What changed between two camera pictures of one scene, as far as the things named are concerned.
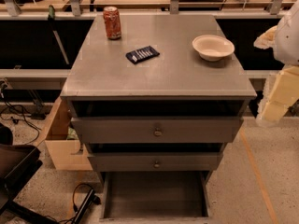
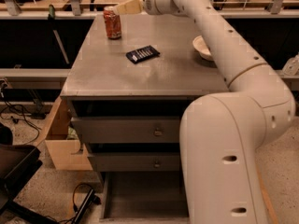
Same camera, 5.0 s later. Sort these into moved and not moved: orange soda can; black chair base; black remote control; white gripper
Moved: white gripper
Not moved: black remote control; black chair base; orange soda can
